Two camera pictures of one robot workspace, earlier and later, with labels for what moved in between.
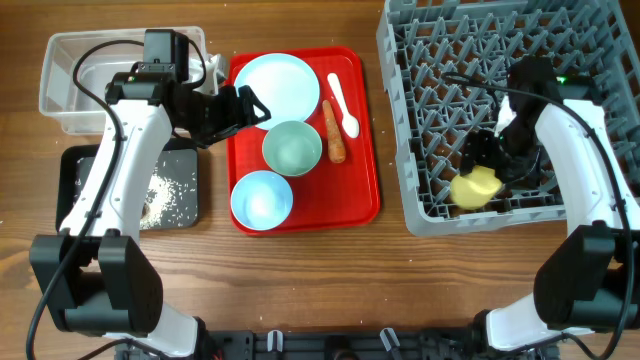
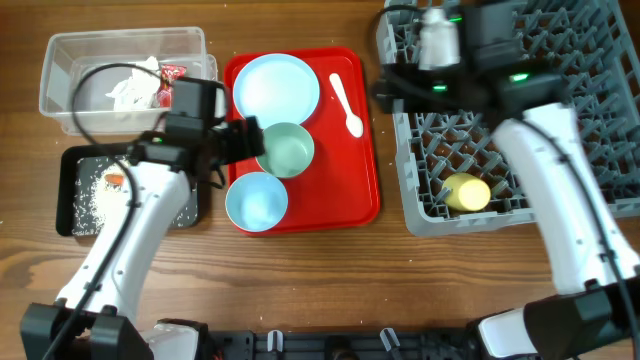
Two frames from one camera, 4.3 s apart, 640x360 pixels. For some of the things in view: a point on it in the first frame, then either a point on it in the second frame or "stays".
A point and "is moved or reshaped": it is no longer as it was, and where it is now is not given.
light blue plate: [287, 86] stays
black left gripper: [231, 115] to [245, 146]
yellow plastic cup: [476, 189] is moved or reshaped
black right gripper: [476, 150] to [410, 75]
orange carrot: [336, 143] is moved or reshaped
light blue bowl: [261, 200] stays
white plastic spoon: [350, 123] stays
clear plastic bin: [63, 100] stays
